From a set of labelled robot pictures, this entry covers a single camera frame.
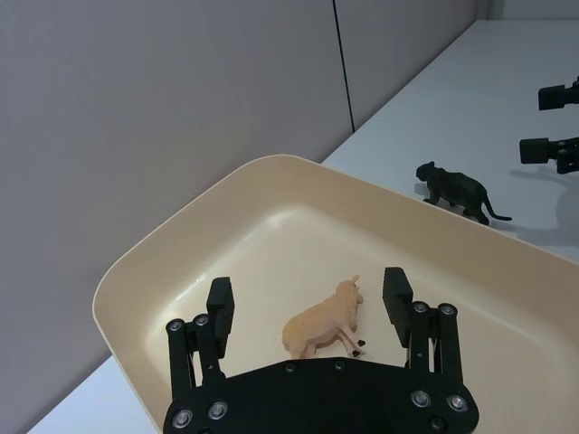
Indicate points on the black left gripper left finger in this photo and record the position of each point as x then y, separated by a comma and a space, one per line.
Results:
221, 316

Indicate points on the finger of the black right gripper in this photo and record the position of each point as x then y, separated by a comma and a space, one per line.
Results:
540, 150
554, 96

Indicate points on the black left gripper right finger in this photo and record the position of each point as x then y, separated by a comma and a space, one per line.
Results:
398, 307

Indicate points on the tan toy sheep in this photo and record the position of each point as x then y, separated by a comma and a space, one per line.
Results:
325, 323

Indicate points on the black toy panther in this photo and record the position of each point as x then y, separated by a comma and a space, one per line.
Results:
457, 187

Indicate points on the beige plastic tray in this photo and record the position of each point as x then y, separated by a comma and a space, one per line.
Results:
294, 217

